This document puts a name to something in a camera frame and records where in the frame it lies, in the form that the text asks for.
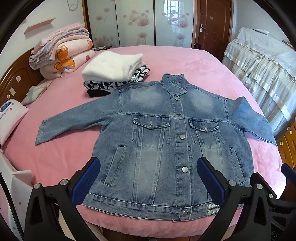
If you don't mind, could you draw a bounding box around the blue denim jacket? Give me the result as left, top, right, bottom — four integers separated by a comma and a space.
35, 73, 278, 220

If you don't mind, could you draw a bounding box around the folded white fleece sweater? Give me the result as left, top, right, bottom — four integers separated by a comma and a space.
81, 50, 144, 82

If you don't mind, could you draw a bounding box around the folded pink bear print quilt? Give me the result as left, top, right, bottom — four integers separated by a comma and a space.
39, 35, 96, 80

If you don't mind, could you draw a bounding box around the white bedside stand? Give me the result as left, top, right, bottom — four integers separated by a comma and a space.
0, 148, 34, 232

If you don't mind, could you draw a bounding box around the pink wall shelf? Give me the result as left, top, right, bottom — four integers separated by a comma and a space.
24, 19, 53, 35

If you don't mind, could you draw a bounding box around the wooden drawer cabinet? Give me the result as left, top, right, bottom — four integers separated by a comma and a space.
276, 123, 296, 167

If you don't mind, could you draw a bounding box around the white printed pillow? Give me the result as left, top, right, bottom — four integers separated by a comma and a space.
0, 98, 30, 146

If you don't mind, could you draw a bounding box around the stack of folded quilts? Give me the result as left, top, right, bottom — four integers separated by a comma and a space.
29, 23, 90, 70

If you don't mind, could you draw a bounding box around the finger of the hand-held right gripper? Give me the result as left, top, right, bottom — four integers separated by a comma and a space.
281, 163, 296, 181
268, 194, 296, 215

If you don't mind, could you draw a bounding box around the floral sliding wardrobe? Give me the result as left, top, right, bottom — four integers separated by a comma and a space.
87, 0, 195, 49

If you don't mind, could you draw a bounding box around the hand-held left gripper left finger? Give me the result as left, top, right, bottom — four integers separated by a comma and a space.
24, 157, 102, 241

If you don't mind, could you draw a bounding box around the pink fleece bed blanket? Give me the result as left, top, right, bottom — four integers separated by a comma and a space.
1, 45, 287, 232

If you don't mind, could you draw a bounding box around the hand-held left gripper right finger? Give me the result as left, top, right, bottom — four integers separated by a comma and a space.
196, 157, 278, 241

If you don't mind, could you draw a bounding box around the wooden headboard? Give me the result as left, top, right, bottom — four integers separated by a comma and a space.
0, 50, 44, 105

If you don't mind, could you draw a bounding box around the folded black and white garment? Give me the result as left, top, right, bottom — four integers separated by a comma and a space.
84, 64, 151, 90

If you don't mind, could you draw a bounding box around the brown wooden door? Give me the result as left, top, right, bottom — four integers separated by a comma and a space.
195, 0, 233, 62

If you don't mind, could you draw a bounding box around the small pale patterned cloth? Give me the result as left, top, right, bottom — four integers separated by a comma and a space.
21, 80, 53, 106

